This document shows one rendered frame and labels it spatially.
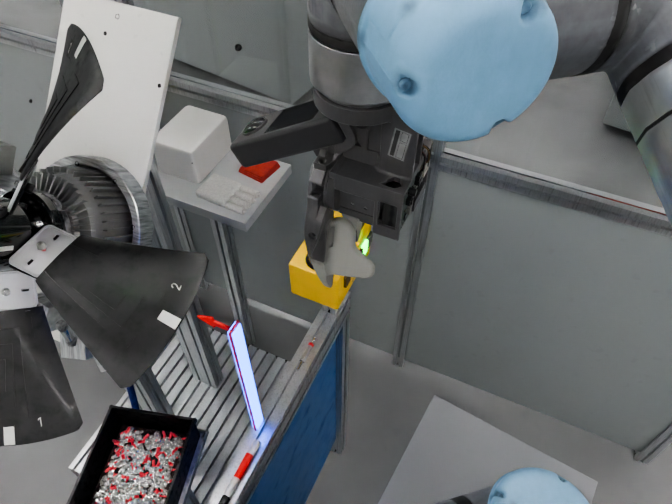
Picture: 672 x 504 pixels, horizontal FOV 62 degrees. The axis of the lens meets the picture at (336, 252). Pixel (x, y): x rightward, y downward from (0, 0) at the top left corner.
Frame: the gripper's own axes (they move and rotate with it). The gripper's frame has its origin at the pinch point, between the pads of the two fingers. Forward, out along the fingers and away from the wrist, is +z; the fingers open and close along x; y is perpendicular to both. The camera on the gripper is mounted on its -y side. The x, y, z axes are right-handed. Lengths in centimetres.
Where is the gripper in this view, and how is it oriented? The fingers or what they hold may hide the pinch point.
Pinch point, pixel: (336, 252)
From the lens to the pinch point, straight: 56.4
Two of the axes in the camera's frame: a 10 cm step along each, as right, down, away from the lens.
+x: 4.2, -6.9, 5.9
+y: 9.1, 3.2, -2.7
